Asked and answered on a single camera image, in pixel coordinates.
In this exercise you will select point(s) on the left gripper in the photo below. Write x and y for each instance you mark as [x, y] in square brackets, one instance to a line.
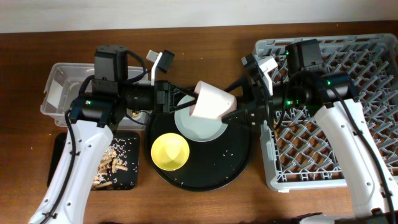
[169, 104]

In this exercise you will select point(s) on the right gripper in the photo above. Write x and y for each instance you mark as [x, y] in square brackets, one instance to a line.
[264, 113]

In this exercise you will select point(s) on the pink cup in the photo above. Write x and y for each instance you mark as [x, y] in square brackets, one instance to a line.
[212, 102]

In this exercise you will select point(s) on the yellow bowl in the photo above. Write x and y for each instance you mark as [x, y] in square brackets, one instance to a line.
[170, 151]

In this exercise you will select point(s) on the gold snack wrapper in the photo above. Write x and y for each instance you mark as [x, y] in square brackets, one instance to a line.
[134, 115]

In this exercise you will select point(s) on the food scraps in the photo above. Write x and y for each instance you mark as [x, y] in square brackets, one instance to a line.
[112, 165]

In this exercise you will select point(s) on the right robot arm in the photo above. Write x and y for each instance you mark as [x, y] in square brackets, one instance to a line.
[332, 99]

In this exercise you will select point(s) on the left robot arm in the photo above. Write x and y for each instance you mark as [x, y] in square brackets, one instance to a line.
[92, 120]

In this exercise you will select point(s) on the grey dishwasher rack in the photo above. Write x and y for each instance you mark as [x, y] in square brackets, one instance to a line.
[299, 156]

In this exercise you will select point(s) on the light grey plate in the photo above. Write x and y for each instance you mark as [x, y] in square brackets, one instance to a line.
[198, 129]

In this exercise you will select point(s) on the round black tray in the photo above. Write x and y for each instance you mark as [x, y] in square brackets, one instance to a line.
[211, 165]

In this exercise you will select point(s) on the black rectangular tray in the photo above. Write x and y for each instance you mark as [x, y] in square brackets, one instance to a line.
[124, 174]

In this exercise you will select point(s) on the clear plastic bin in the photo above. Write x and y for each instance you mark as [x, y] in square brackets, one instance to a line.
[62, 88]

